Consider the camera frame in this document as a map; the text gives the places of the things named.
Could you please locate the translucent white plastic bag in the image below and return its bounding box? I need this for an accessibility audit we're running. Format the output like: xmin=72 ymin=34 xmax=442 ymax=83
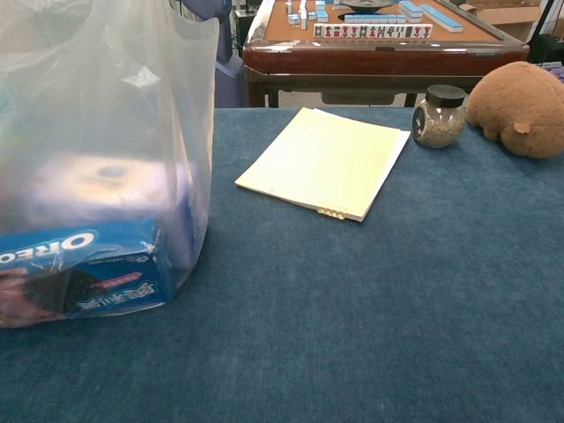
xmin=0 ymin=0 xmax=220 ymax=330

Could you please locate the pale yellow paper pad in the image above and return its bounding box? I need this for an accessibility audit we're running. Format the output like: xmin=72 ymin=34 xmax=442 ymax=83
xmin=234 ymin=107 xmax=412 ymax=224

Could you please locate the blue velvet tablecloth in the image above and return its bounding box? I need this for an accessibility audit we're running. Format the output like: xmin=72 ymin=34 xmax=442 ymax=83
xmin=0 ymin=107 xmax=564 ymax=423

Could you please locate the blue purple chair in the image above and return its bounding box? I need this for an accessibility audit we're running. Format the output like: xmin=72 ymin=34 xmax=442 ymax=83
xmin=210 ymin=0 xmax=246 ymax=109

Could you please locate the white and blue package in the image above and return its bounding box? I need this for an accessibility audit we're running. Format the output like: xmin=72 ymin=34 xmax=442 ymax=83
xmin=24 ymin=152 xmax=200 ymax=271

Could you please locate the dark red mahjong table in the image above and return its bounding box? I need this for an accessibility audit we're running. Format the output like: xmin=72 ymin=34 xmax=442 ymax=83
xmin=241 ymin=0 xmax=531 ymax=108

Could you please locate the blue Oreo cookie box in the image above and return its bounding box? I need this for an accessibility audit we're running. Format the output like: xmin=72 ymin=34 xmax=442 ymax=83
xmin=0 ymin=219 xmax=171 ymax=328

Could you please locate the glass jar with black lid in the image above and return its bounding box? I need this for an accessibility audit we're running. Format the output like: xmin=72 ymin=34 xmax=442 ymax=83
xmin=412 ymin=85 xmax=467 ymax=149

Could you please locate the black mahjong table centre dome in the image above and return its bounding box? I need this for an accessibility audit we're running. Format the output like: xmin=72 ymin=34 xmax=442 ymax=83
xmin=338 ymin=0 xmax=394 ymax=13

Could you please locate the short blue mahjong tile stack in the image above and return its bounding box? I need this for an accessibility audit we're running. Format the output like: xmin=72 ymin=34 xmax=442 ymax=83
xmin=397 ymin=0 xmax=424 ymax=23

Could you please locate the brown plush toy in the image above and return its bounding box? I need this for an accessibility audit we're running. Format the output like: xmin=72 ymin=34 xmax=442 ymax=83
xmin=465 ymin=60 xmax=564 ymax=159

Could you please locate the brown cardboard box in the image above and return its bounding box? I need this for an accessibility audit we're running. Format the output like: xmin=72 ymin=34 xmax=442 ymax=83
xmin=465 ymin=0 xmax=548 ymax=43

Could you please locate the long blue mahjong tile wall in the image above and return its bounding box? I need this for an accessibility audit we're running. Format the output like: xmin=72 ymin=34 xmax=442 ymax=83
xmin=419 ymin=4 xmax=464 ymax=33

